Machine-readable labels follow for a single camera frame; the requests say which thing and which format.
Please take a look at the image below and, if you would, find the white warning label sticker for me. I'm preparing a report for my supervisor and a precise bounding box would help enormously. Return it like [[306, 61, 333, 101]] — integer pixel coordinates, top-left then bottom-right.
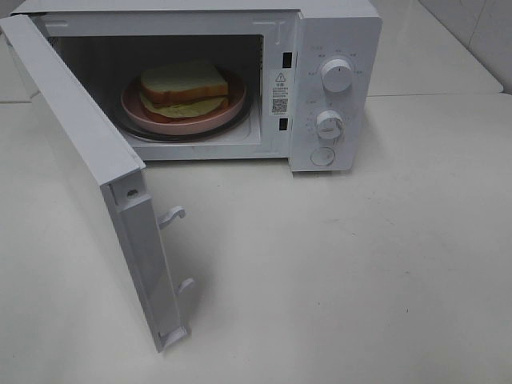
[[268, 68, 294, 116]]

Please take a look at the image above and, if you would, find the white microwave oven body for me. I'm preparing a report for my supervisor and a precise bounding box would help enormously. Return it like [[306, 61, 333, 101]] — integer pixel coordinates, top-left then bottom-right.
[[8, 1, 382, 172]]

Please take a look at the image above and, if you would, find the upper white power knob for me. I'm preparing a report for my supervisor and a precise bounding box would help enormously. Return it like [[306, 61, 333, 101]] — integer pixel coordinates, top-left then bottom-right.
[[320, 58, 354, 93]]

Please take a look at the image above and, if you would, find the lower white timer knob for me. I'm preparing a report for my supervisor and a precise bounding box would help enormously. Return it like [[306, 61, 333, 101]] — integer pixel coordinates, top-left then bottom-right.
[[315, 110, 344, 140]]

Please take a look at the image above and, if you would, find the round white door button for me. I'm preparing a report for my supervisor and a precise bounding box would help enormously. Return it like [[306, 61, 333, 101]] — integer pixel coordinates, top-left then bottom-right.
[[310, 147, 335, 166]]

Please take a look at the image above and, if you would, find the white microwave door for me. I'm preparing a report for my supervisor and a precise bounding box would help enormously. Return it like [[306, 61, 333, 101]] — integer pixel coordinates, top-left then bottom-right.
[[1, 15, 194, 351]]

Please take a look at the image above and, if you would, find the glass microwave turntable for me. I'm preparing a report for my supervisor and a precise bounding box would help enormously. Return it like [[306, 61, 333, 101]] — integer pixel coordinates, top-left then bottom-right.
[[113, 71, 253, 142]]

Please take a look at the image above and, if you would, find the white bread sandwich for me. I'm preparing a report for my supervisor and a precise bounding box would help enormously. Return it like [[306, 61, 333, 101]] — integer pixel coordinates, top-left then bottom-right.
[[139, 60, 229, 123]]

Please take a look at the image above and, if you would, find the pink round plate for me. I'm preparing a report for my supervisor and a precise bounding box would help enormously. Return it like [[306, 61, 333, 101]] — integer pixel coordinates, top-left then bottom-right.
[[121, 60, 248, 137]]

